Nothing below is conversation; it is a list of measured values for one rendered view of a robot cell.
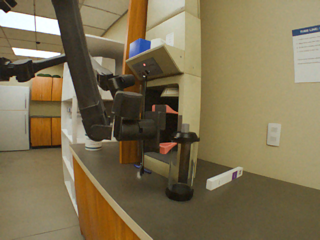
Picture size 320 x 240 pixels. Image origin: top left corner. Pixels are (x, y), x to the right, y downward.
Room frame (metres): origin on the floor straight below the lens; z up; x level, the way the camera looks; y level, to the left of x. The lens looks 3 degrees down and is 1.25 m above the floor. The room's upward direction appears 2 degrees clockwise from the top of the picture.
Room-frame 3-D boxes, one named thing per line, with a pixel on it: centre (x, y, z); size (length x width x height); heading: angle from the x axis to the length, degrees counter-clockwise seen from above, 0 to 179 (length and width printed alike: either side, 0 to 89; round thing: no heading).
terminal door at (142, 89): (0.79, 0.09, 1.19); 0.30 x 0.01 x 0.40; 8
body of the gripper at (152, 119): (0.49, 0.04, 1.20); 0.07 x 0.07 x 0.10; 38
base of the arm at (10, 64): (0.71, 0.82, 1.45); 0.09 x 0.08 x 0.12; 14
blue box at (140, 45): (0.86, 0.11, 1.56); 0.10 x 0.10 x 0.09; 38
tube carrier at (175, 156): (0.59, -0.09, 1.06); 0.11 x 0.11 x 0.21
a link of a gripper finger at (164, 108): (0.53, -0.02, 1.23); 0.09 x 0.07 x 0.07; 128
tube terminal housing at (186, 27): (0.90, -0.09, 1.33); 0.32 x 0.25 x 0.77; 38
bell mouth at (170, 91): (0.87, -0.08, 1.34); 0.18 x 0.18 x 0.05
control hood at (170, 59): (0.79, 0.05, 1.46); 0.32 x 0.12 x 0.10; 38
